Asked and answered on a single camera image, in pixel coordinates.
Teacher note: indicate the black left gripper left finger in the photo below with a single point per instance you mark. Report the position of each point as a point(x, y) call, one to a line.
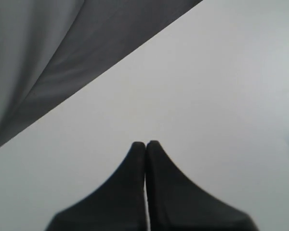
point(117, 205)

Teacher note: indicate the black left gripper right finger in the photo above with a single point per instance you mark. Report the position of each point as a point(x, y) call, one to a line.
point(175, 203)

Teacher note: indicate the grey backdrop cloth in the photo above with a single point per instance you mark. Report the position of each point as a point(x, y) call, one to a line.
point(50, 49)

